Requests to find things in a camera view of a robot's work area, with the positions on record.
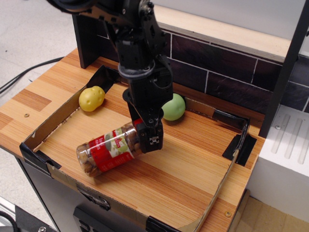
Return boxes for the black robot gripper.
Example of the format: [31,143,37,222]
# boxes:
[118,55,173,153]

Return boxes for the red-lidded basil spice bottle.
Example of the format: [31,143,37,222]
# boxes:
[76,121,142,177]

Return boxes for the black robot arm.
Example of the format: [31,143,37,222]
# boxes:
[51,0,173,153]

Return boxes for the green toy pear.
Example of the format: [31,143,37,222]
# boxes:
[162,93,186,121]

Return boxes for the yellow toy potato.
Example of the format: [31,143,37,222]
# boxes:
[79,86,105,112]

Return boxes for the black device below table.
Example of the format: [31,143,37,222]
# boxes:
[73,206,146,232]

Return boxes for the grey cabinet front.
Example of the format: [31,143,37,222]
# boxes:
[14,156,84,232]

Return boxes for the dark brick backsplash panel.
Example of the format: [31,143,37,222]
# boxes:
[159,29,309,114]

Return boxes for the white ribbed sink drainboard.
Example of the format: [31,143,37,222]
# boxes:
[248,105,309,221]

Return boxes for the light wooden shelf ledge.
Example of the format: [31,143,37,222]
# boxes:
[154,5,291,62]

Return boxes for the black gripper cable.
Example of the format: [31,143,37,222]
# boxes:
[147,55,173,90]

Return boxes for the black vertical post left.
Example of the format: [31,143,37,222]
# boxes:
[72,15,119,69]

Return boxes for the black vertical post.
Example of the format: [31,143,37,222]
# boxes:
[259,0,309,138]
[72,15,119,69]

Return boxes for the black vertical post right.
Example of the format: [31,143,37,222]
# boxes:
[259,0,309,138]

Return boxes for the black floor cables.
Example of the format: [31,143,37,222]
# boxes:
[0,57,65,95]

